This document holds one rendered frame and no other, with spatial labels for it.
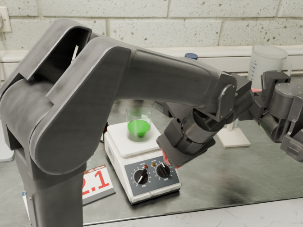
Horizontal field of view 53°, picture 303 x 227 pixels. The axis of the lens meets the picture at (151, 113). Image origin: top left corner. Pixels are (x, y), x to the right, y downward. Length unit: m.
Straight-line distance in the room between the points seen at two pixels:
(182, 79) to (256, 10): 0.96
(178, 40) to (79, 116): 0.99
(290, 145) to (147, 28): 0.71
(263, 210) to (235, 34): 0.75
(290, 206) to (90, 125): 0.62
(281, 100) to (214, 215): 0.29
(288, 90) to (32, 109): 0.53
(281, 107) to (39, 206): 0.51
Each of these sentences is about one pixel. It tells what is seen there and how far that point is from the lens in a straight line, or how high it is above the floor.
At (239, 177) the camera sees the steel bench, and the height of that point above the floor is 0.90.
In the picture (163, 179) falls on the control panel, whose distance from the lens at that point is 0.72.
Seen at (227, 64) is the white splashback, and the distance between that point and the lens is 1.29.
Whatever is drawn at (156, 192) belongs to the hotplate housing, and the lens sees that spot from 0.71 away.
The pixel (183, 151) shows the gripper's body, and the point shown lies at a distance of 0.56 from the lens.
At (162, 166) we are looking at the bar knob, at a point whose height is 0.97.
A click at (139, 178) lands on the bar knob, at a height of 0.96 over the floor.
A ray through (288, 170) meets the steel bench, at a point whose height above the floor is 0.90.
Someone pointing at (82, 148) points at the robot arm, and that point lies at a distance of 0.28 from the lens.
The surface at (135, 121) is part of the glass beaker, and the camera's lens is 0.69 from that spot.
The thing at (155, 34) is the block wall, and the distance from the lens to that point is 1.19.
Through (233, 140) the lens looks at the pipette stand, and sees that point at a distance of 0.93.
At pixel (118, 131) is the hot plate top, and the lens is 0.77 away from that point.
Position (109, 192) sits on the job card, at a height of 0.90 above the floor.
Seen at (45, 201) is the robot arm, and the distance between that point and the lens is 0.33.
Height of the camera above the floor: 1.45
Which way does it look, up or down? 34 degrees down
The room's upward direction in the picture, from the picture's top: 4 degrees clockwise
